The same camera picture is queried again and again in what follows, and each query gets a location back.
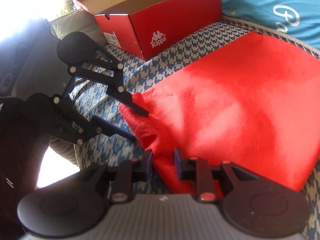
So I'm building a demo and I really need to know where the red shoe box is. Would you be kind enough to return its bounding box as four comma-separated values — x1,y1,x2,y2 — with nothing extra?
72,0,222,61

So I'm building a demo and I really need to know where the long blue pillow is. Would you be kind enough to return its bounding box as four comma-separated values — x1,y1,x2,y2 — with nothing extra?
170,0,320,55

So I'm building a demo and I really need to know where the red nonwoven shopping bag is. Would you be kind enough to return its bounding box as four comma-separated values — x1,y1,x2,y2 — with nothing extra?
119,30,320,195

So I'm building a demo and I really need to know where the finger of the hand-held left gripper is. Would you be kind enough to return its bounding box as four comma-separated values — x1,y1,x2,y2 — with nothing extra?
69,46,150,117
50,96,137,145

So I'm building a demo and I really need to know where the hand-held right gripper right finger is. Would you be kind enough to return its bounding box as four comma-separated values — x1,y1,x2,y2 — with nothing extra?
174,148,258,203

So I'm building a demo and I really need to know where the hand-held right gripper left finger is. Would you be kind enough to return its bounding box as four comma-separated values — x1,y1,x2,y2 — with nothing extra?
94,150,153,203

